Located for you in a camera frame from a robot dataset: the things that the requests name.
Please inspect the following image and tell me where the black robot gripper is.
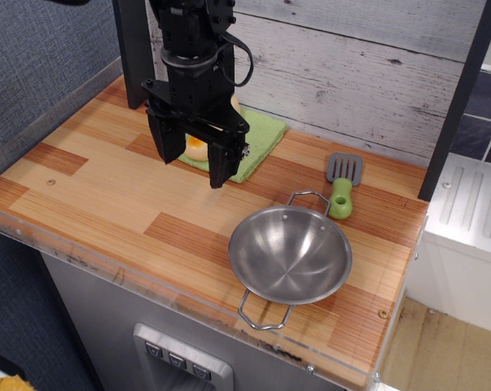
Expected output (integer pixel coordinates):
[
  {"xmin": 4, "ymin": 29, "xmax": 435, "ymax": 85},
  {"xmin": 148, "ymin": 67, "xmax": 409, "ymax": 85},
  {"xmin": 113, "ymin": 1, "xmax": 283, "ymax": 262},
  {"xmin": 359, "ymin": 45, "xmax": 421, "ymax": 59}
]
[{"xmin": 142, "ymin": 51, "xmax": 249, "ymax": 189}]

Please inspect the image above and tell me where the stainless steel two-handled pan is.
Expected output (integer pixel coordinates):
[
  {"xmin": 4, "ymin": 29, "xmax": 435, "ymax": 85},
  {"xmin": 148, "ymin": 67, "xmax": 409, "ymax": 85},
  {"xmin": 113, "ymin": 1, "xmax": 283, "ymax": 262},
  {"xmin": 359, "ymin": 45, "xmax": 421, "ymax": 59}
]
[{"xmin": 228, "ymin": 201, "xmax": 353, "ymax": 313}]

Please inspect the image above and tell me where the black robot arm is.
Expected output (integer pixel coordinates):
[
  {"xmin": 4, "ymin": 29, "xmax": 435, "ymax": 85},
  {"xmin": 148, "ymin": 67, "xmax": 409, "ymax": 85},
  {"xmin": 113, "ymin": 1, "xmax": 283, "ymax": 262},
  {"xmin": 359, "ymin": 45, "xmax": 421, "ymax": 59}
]
[{"xmin": 142, "ymin": 1, "xmax": 251, "ymax": 188}]

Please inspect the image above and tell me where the clear acrylic table edge guard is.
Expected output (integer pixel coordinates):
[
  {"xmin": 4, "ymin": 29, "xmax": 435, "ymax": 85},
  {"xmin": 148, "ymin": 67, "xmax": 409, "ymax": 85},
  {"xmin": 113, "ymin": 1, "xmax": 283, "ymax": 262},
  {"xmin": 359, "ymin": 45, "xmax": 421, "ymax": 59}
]
[{"xmin": 0, "ymin": 211, "xmax": 382, "ymax": 390}]

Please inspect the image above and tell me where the toy bread loaf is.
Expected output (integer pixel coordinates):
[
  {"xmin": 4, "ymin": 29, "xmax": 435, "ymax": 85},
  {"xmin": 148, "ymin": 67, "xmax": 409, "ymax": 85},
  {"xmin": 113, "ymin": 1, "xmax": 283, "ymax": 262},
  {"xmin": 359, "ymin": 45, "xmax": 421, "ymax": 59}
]
[{"xmin": 184, "ymin": 94, "xmax": 241, "ymax": 162}]

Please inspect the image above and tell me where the green folded cloth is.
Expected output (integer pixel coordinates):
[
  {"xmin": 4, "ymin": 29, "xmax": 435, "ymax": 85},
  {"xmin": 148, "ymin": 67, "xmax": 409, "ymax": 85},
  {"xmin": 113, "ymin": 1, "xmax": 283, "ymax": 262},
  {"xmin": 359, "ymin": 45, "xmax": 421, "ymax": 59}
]
[{"xmin": 176, "ymin": 108, "xmax": 289, "ymax": 184}]

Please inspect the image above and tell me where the grey toy fridge dispenser panel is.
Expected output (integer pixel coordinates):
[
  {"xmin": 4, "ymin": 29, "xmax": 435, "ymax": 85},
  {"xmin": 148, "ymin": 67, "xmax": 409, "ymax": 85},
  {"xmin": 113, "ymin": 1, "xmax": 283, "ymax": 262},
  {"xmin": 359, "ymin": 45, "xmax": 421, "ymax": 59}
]
[{"xmin": 133, "ymin": 323, "xmax": 235, "ymax": 390}]

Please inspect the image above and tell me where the white ribbed cabinet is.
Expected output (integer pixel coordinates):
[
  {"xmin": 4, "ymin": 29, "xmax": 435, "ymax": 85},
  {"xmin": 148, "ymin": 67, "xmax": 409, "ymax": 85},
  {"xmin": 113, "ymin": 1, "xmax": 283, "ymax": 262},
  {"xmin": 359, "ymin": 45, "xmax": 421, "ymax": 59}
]
[{"xmin": 406, "ymin": 154, "xmax": 491, "ymax": 331}]

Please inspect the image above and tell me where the yellow object bottom corner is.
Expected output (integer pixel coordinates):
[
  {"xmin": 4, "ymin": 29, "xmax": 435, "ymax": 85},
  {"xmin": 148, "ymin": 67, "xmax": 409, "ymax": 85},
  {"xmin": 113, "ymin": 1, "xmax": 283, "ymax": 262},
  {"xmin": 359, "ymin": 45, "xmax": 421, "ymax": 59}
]
[{"xmin": 0, "ymin": 376, "xmax": 35, "ymax": 391}]

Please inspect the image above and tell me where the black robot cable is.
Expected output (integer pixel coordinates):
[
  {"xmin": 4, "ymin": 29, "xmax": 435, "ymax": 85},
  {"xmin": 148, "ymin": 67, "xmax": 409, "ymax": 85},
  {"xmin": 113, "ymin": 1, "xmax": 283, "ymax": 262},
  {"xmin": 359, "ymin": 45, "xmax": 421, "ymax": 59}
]
[{"xmin": 217, "ymin": 31, "xmax": 255, "ymax": 88}]

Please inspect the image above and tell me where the dark left shelf post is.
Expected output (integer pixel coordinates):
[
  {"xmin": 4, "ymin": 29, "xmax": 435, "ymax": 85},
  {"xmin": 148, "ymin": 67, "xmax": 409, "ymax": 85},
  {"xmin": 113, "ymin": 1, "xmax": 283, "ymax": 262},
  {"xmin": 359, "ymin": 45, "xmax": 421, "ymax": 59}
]
[{"xmin": 112, "ymin": 0, "xmax": 155, "ymax": 109}]

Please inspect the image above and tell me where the dark shelf post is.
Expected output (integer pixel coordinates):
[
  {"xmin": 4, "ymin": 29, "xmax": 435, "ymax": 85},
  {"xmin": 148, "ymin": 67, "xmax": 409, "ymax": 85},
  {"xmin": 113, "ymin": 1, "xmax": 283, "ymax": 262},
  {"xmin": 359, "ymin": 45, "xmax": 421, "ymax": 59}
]
[
  {"xmin": 112, "ymin": 0, "xmax": 155, "ymax": 109},
  {"xmin": 418, "ymin": 0, "xmax": 491, "ymax": 201}
]

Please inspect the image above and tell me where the green handled grey spatula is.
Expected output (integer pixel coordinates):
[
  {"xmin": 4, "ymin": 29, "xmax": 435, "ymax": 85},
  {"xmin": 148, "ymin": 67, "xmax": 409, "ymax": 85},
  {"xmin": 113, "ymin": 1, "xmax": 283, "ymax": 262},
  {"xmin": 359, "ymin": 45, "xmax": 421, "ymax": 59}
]
[{"xmin": 327, "ymin": 152, "xmax": 363, "ymax": 220}]

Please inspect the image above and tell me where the dark right shelf post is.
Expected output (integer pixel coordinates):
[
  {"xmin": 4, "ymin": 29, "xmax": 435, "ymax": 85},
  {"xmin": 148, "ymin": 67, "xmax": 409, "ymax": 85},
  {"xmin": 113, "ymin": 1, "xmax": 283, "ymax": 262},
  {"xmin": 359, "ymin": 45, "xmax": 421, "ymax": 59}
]
[{"xmin": 418, "ymin": 0, "xmax": 491, "ymax": 201}]

